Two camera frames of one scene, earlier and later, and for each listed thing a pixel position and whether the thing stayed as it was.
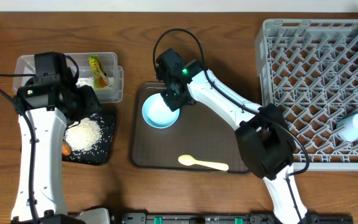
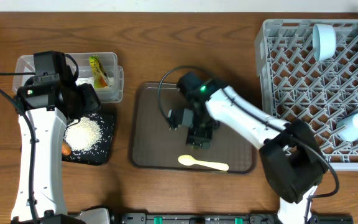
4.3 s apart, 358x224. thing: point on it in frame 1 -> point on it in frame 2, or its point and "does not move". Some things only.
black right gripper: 171,94 -> 197,137
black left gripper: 91,103 does not move
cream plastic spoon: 188,160 does not move
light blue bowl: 156,112 -> 324,41
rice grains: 90,139 does not move
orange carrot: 66,149 does not move
